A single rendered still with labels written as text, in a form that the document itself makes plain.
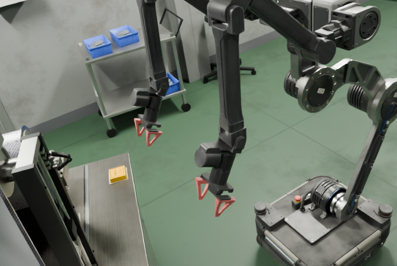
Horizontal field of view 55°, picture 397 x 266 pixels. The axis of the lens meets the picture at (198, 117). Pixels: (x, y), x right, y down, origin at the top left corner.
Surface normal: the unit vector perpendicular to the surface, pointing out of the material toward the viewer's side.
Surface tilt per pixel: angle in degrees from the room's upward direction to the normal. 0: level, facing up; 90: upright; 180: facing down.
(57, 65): 90
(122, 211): 0
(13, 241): 90
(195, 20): 90
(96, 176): 0
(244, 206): 0
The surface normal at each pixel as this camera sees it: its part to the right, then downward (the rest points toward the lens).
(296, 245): -0.15, -0.84
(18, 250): 0.25, 0.48
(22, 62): 0.52, 0.38
